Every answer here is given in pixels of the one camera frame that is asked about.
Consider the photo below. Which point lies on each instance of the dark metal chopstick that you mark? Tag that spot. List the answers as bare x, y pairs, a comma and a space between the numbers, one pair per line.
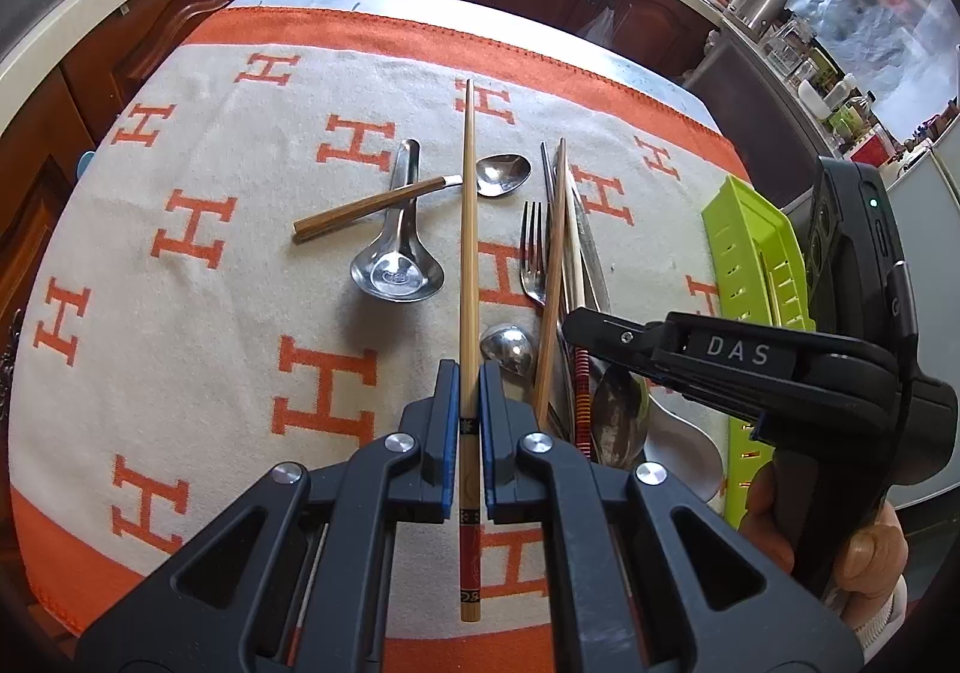
549, 171

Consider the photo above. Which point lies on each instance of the orange and white patterned blanket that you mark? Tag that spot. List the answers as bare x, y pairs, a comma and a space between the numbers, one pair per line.
225, 343

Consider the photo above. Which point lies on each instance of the grey countertop cabinet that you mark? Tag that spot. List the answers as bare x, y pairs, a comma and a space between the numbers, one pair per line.
750, 96

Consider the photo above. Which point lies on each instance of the bamboo chopstick black red pattern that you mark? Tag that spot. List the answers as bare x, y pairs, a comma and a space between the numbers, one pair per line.
469, 230

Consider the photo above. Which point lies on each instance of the grey refrigerator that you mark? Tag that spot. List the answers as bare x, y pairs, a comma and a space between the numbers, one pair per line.
926, 208

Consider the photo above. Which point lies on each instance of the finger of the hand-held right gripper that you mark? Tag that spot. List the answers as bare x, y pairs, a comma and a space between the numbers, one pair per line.
675, 350

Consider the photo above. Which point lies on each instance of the white bowl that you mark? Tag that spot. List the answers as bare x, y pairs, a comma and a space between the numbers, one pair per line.
814, 97

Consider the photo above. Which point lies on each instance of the steel fork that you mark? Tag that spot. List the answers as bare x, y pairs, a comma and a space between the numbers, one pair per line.
533, 287

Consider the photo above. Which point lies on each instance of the bottle with green label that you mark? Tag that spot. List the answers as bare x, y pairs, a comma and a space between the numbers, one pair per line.
847, 114

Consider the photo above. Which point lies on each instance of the person's right forearm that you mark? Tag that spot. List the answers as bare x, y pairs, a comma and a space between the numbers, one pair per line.
877, 628

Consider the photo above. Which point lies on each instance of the white ceramic spoon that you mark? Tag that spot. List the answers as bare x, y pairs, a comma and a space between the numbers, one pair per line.
682, 448

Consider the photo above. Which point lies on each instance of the steel soup spoon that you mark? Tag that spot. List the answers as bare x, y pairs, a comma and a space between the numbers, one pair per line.
397, 279

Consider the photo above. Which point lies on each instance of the white plastic bag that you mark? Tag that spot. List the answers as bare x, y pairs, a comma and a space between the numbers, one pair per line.
600, 24

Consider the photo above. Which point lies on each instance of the green plastic utensil tray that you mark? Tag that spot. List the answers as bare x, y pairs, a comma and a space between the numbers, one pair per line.
739, 245

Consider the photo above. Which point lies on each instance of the large steel spoon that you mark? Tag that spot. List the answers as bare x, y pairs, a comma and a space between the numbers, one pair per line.
619, 425

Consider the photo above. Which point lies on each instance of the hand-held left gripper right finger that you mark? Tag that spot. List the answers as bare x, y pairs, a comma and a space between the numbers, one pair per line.
489, 433

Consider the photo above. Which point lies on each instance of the person's right hand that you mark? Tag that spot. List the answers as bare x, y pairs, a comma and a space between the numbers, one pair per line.
765, 515

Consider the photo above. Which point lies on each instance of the glass jar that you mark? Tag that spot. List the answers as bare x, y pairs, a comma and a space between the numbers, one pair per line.
787, 43

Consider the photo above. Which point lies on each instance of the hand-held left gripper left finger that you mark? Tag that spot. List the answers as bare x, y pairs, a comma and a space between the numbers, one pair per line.
448, 433

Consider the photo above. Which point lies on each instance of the red box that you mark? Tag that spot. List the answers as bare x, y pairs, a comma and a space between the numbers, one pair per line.
874, 150

